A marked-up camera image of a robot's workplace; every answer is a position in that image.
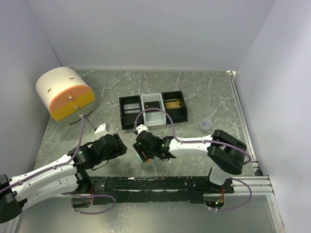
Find green card holder wallet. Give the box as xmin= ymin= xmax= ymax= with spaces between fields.
xmin=135 ymin=153 xmax=159 ymax=168

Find white middle tray bin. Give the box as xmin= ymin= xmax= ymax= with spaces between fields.
xmin=140 ymin=93 xmax=166 ymax=127

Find black tray bin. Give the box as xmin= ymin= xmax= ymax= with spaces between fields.
xmin=119 ymin=95 xmax=142 ymax=130
xmin=161 ymin=91 xmax=188 ymax=123

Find aluminium front rail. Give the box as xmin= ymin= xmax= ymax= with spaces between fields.
xmin=229 ymin=176 xmax=275 ymax=196

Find black cards in middle bin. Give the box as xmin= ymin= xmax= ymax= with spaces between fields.
xmin=144 ymin=101 xmax=161 ymax=109

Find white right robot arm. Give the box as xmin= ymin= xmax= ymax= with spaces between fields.
xmin=133 ymin=130 xmax=247 ymax=193

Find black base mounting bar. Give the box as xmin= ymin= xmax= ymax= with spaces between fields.
xmin=70 ymin=176 xmax=235 ymax=205

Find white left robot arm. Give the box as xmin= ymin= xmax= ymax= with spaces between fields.
xmin=0 ymin=133 xmax=127 ymax=223

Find aluminium right side rail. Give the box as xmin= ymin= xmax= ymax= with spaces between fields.
xmin=226 ymin=70 xmax=262 ymax=176

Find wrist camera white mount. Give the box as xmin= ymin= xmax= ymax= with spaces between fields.
xmin=136 ymin=124 xmax=149 ymax=134
xmin=95 ymin=123 xmax=109 ymax=137

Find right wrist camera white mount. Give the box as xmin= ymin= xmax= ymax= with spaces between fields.
xmin=136 ymin=124 xmax=149 ymax=134

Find small clear plastic cup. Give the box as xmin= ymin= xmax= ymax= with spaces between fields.
xmin=200 ymin=118 xmax=212 ymax=133

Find aluminium rail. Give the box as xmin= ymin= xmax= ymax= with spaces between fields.
xmin=226 ymin=70 xmax=262 ymax=176
xmin=229 ymin=176 xmax=275 ymax=196

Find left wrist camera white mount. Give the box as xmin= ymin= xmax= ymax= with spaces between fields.
xmin=95 ymin=123 xmax=109 ymax=137

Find silver cards in left bin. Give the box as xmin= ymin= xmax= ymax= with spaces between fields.
xmin=123 ymin=103 xmax=141 ymax=114

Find black right tray bin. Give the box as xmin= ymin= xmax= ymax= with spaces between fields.
xmin=161 ymin=91 xmax=188 ymax=123

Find black left tray bin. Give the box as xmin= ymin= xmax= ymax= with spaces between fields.
xmin=119 ymin=95 xmax=142 ymax=130

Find round drawer cabinet white orange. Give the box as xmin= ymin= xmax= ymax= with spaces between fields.
xmin=35 ymin=67 xmax=95 ymax=124

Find gold cards in right bin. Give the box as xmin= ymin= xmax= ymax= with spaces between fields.
xmin=165 ymin=99 xmax=183 ymax=109

